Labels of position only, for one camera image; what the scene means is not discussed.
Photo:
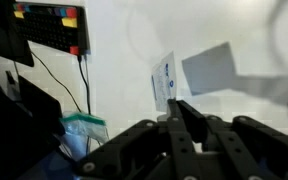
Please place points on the black computer monitor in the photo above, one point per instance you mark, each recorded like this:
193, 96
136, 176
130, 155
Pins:
7, 33
40, 103

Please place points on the clear green-top plastic bag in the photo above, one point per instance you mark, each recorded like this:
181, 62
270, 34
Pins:
84, 128

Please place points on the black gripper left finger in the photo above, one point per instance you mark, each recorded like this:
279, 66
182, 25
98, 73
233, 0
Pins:
140, 146

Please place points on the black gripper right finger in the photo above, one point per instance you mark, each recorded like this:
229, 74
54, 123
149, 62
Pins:
250, 146

